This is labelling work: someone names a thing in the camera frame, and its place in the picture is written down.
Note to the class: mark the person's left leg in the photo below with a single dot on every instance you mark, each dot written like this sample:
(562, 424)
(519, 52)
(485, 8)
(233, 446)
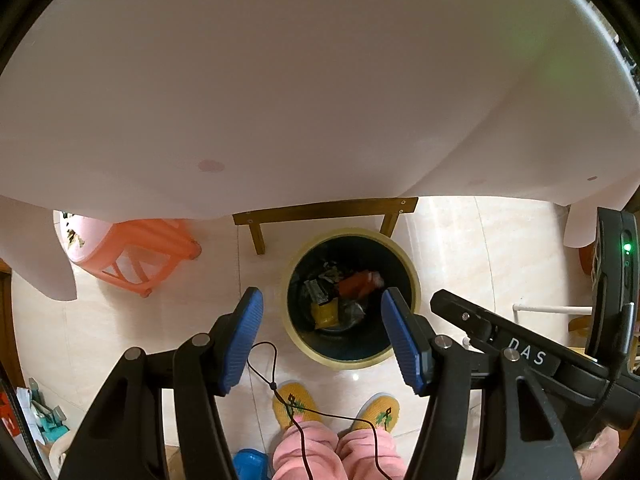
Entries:
(305, 455)

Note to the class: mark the trash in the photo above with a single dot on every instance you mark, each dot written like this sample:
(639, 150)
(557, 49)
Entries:
(356, 285)

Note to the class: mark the person's right hand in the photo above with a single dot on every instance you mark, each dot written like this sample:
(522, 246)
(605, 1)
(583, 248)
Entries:
(597, 455)

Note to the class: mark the blue plastic object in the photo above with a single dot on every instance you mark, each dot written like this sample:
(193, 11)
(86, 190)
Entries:
(252, 465)

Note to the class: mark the clear plastic bag with black item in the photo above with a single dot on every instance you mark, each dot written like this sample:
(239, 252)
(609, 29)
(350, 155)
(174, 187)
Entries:
(354, 311)

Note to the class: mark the clutter of bottles and bags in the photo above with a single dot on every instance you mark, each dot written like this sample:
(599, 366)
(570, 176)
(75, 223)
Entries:
(30, 405)

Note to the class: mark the round bin with yellow rim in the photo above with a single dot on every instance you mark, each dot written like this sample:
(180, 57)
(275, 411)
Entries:
(345, 362)

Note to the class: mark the printed cartoon tablecloth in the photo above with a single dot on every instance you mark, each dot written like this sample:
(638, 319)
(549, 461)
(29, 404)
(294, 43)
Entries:
(300, 85)

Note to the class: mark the yellow knitted slipper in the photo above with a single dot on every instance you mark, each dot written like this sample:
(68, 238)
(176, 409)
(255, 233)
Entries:
(376, 412)
(297, 402)

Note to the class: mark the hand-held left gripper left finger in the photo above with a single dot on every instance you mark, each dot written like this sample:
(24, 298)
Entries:
(240, 345)

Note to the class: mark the yellow snack wrapper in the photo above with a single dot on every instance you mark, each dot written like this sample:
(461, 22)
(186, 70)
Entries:
(325, 314)

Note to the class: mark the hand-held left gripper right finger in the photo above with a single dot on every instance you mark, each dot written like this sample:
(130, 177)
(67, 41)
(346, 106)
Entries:
(405, 340)

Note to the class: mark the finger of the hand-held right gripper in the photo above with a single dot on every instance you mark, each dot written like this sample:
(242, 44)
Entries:
(460, 314)

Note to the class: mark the person's right leg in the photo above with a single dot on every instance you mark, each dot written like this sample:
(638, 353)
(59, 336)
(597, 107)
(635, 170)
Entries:
(372, 457)

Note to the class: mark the dark snack packet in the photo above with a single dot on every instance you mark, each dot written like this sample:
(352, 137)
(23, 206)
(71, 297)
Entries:
(317, 290)

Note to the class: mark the wooden table frame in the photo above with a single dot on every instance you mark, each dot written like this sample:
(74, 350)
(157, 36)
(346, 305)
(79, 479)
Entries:
(325, 210)

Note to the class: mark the person's leg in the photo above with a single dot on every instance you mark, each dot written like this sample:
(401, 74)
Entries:
(372, 457)
(305, 455)

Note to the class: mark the orange plastic stool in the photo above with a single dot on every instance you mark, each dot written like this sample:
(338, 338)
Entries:
(150, 240)

